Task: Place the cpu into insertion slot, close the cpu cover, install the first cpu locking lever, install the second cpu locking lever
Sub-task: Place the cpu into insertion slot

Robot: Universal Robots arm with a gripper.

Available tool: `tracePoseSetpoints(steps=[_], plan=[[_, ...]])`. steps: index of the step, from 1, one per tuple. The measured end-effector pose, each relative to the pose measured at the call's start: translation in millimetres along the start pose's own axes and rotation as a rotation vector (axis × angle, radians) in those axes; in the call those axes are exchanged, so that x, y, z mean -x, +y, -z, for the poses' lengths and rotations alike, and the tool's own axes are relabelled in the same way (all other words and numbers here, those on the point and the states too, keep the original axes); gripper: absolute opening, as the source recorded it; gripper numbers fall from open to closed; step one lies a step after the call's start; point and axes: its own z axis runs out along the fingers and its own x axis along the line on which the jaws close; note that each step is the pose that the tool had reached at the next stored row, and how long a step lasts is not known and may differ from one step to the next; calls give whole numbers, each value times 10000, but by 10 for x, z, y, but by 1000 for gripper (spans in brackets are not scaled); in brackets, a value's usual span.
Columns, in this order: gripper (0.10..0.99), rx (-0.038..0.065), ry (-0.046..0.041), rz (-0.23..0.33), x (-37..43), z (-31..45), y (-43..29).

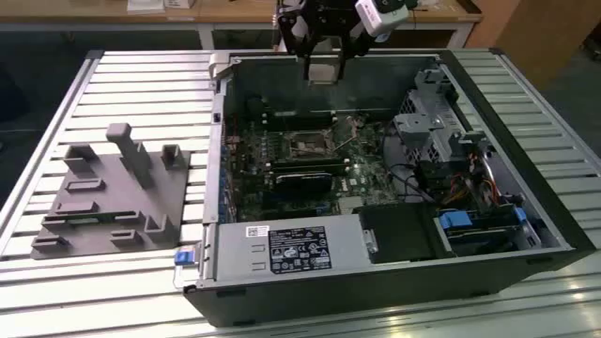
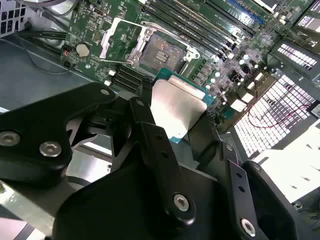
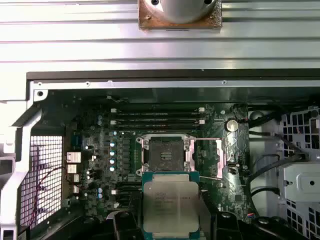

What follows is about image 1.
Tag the wooden desk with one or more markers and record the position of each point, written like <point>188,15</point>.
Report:
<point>93,17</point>

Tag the silver power supply unit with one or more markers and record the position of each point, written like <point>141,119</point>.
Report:
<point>235,246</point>

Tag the wooden cabinet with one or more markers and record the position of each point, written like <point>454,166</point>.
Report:
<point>530,35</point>

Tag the white box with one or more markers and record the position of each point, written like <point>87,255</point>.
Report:
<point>145,6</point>

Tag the black graphics card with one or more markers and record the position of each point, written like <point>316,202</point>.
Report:
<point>303,183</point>

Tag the hard disk in blue carrier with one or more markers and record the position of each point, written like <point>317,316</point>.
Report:
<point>453,220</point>

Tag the blue drive clip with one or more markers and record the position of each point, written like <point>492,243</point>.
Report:
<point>518,215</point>

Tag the black PC case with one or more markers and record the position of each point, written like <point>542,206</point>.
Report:
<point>356,303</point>

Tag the small silver heat sink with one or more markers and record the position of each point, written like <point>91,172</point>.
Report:
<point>351,205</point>

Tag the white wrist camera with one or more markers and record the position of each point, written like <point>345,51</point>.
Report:
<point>376,17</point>

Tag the green motherboard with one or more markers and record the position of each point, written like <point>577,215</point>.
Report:
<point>361,165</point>

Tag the grey parts rack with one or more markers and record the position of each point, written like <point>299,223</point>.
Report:
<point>117,197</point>

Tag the green RAM stick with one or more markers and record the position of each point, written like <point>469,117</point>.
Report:
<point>81,219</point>

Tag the black plastic shroud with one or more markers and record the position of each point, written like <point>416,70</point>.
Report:
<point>398,232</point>

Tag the blue case latch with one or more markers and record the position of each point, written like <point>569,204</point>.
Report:
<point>184,257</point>

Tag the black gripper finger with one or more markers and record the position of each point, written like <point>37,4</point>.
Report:
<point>293,31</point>
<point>356,42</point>

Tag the CPU socket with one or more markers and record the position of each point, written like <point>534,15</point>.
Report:
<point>309,144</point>

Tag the metal drive cage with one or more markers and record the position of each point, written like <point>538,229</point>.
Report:
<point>417,130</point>

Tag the silver CPU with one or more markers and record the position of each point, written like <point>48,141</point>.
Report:
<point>324,73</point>

